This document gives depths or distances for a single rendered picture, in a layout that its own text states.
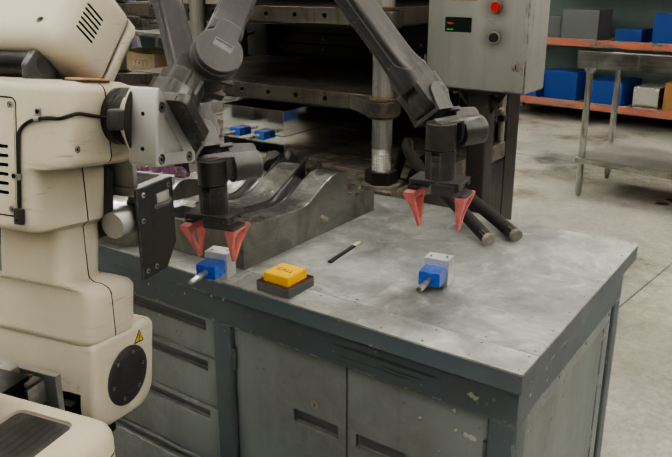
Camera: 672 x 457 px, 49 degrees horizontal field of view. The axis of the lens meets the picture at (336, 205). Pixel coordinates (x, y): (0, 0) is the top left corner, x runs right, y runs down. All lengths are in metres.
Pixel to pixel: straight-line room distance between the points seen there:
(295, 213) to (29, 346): 0.62
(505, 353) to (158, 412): 0.97
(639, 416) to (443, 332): 1.50
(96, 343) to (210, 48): 0.50
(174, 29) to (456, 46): 0.89
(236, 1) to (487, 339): 0.70
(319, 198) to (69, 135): 0.75
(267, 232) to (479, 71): 0.84
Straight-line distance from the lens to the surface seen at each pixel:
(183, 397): 1.81
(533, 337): 1.29
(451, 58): 2.14
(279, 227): 1.59
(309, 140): 2.54
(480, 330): 1.29
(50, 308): 1.28
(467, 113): 1.42
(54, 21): 1.15
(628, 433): 2.60
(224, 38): 1.18
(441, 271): 1.41
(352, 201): 1.81
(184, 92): 1.11
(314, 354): 1.45
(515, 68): 2.06
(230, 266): 1.49
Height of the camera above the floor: 1.38
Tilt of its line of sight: 17 degrees down
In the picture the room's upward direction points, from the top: straight up
